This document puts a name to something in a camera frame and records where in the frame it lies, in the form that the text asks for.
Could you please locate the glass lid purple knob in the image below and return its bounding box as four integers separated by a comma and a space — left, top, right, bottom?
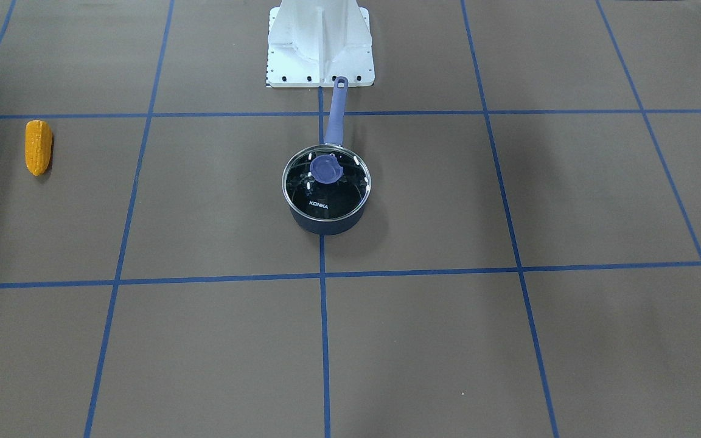
281, 144, 372, 222

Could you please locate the yellow corn cob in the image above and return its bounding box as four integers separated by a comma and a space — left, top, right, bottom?
24, 120, 54, 176

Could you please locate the dark blue saucepan purple handle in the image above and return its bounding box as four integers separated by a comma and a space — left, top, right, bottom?
281, 77, 372, 235

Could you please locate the white metal camera stand base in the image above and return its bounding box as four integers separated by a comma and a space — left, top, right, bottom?
265, 1, 375, 88

